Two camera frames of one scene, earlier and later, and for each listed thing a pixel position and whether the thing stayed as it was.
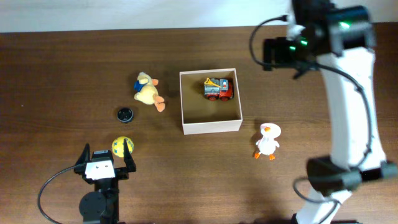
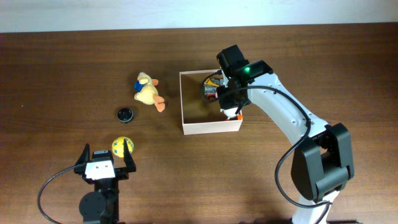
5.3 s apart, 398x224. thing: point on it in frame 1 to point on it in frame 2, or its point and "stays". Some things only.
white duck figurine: x=267 y=144 to x=231 y=112
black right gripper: x=268 y=54 to x=226 y=101
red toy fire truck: x=218 y=88 stays
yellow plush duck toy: x=147 y=93 stays
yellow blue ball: x=118 y=145 stays
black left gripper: x=123 y=172 stays
